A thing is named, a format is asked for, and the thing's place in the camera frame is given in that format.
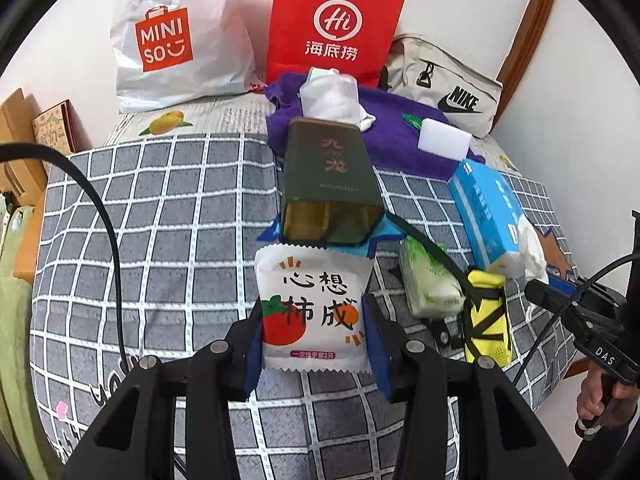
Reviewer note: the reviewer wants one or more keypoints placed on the beige waist bag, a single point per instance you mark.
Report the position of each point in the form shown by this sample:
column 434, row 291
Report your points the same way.
column 450, row 75

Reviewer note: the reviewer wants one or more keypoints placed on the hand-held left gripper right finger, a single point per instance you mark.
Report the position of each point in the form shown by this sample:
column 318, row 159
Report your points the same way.
column 380, row 360

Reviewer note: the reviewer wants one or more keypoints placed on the light wooden box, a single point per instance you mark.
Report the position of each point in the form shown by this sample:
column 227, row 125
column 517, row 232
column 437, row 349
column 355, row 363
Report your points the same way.
column 12, row 125

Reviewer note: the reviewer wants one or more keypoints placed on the white plastic shopping bag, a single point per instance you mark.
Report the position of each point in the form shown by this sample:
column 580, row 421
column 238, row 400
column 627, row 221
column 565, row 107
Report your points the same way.
column 200, row 60

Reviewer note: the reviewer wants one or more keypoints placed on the patterned cardboard box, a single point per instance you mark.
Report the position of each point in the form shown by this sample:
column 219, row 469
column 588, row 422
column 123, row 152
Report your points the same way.
column 50, row 130

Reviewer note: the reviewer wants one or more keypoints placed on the dark green tissue packet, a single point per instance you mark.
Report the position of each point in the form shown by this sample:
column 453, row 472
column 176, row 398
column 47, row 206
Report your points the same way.
column 412, row 120

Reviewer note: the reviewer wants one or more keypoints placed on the red paper bag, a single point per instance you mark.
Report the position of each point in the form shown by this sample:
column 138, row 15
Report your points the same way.
column 300, row 20

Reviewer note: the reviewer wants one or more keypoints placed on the blue tissue pack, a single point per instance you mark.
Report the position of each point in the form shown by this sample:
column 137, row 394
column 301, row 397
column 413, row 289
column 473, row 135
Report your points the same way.
column 490, row 205

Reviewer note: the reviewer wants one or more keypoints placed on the fruit print sheet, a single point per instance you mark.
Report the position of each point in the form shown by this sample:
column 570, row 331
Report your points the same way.
column 210, row 115

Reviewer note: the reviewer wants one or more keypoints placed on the white sponge block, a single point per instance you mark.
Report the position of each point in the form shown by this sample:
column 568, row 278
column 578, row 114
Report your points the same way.
column 442, row 137

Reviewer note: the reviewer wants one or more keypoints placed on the white plastic bag packet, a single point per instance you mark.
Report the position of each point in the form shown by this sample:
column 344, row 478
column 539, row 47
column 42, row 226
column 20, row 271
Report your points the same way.
column 330, row 100

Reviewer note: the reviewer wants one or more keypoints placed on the white packet with orange fruit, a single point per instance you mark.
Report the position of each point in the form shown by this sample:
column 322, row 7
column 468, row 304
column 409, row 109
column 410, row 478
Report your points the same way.
column 310, row 310

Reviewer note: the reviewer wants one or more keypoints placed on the grey checked star blanket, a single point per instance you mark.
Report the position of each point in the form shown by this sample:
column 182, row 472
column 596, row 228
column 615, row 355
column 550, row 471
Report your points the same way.
column 175, row 220

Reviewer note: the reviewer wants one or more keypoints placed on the person's right hand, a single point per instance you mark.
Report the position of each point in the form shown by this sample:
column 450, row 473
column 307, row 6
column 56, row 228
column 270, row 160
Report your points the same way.
column 595, row 400

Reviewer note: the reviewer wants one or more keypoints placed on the crumpled white tissue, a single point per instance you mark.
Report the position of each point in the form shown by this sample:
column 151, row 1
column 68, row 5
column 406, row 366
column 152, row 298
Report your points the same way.
column 532, row 250

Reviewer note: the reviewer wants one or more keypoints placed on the light green tissue pack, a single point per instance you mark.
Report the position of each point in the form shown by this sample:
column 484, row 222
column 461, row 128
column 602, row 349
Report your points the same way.
column 430, row 280

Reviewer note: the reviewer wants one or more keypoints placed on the dark green tin box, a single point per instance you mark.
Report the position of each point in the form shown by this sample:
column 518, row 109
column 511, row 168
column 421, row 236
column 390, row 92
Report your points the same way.
column 325, row 170

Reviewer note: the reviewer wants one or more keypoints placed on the mint green cloth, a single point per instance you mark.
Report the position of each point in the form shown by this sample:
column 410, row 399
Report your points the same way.
column 320, row 74

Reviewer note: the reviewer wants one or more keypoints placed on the person's right forearm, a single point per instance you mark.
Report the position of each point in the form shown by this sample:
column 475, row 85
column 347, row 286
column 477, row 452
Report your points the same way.
column 617, row 452

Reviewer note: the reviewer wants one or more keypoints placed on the light green cloth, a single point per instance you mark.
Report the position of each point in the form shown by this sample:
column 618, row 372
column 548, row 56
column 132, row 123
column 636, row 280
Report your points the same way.
column 12, row 340

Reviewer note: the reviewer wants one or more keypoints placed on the purple towel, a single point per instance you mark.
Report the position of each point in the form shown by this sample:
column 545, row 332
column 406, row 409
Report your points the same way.
column 390, row 135

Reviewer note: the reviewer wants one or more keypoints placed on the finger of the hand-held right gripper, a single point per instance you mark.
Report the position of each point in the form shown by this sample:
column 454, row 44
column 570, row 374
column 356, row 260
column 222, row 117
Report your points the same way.
column 567, row 282
column 550, row 300

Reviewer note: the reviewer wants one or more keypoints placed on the brown wooden door frame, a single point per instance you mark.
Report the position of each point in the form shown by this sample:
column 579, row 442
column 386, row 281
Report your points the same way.
column 530, row 35

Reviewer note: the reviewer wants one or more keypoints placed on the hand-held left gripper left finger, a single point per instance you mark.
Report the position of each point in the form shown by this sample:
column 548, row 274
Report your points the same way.
column 252, row 365

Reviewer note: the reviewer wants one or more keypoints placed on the yellow mesh pouch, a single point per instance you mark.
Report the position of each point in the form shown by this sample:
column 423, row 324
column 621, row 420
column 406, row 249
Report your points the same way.
column 495, row 340

